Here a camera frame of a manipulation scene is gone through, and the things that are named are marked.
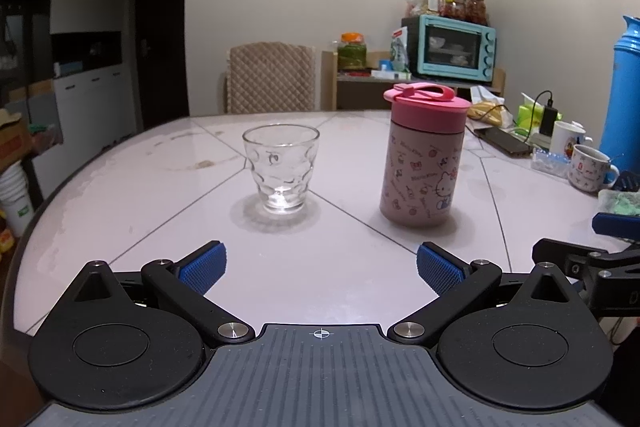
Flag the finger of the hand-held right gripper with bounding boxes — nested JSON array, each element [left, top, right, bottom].
[[591, 213, 640, 239], [531, 237, 640, 314]]

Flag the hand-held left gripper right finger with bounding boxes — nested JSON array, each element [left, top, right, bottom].
[[387, 242, 576, 347]]

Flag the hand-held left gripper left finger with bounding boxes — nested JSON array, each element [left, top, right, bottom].
[[74, 241, 257, 347]]

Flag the pink cartoon print bottle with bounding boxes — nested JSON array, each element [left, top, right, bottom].
[[378, 119, 468, 226]]

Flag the clear dimpled glass cup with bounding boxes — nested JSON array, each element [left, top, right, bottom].
[[242, 124, 321, 214]]

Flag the green cloth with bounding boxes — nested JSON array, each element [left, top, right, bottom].
[[598, 189, 640, 215]]

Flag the floral print mug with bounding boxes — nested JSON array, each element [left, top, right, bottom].
[[567, 144, 621, 194]]

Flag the clear plastic box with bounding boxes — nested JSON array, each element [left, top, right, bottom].
[[531, 148, 571, 175]]

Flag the white cartoon mug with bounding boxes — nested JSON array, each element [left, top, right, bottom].
[[548, 121, 594, 158]]

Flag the blue thermos flask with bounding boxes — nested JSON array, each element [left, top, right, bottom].
[[598, 14, 640, 175]]

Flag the black smartphone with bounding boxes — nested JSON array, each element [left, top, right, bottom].
[[472, 126, 533, 156]]

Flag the green packet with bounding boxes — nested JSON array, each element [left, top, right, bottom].
[[517, 93, 561, 128]]

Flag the yellow bag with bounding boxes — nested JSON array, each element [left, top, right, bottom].
[[467, 101, 513, 128]]

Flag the white tissue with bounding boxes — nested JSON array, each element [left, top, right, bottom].
[[470, 86, 506, 104]]

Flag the wooden side shelf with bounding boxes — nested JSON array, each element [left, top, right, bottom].
[[321, 51, 507, 110]]

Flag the stack of white buckets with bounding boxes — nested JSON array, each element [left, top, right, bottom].
[[0, 162, 36, 238]]

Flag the white cabinet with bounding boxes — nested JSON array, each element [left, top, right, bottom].
[[20, 0, 140, 145]]

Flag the beige quilted chair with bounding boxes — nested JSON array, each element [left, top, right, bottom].
[[220, 42, 318, 115]]

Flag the teal toaster oven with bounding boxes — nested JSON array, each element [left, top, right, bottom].
[[401, 14, 497, 76]]

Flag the red and green printed box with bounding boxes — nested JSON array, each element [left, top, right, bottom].
[[389, 27, 413, 72]]

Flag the dark door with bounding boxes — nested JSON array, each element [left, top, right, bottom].
[[135, 0, 191, 132]]

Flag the cardboard box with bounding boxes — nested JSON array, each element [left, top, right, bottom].
[[0, 109, 33, 170]]

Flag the green jar with orange lid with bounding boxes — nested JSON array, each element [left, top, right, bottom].
[[337, 33, 368, 71]]

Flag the small jar with red contents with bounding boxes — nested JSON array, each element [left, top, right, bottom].
[[442, 0, 467, 22]]

